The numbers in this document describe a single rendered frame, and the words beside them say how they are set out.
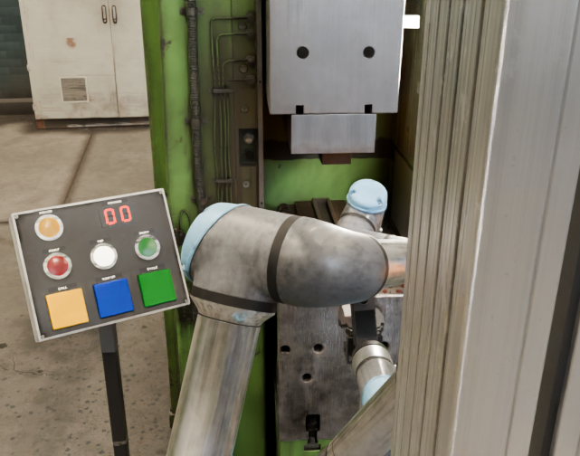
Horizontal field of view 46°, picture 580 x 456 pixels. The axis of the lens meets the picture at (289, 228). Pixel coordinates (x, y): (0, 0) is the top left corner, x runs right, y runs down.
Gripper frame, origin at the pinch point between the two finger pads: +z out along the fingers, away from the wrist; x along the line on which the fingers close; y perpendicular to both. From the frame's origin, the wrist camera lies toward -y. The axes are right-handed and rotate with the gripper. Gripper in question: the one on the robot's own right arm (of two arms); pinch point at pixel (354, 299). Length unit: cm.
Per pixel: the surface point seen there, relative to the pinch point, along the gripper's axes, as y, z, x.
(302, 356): 27.3, 19.9, -9.2
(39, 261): -9, 5, -67
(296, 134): -30.4, 25.6, -10.6
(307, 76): -44, 25, -8
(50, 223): -16, 10, -65
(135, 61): 33, 545, -121
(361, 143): -27.9, 25.5, 4.9
